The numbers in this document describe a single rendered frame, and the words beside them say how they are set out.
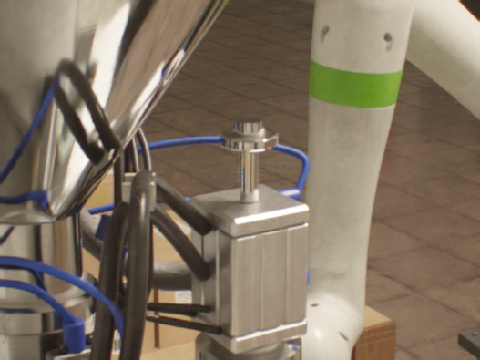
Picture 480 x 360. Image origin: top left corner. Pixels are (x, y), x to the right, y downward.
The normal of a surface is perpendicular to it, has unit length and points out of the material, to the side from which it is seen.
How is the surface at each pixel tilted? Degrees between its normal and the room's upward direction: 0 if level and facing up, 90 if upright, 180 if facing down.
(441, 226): 0
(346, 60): 92
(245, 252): 90
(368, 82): 96
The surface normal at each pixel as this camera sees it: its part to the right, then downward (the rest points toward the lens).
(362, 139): 0.23, 0.43
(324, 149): -0.62, 0.29
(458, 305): 0.00, -0.96
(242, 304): 0.52, 0.25
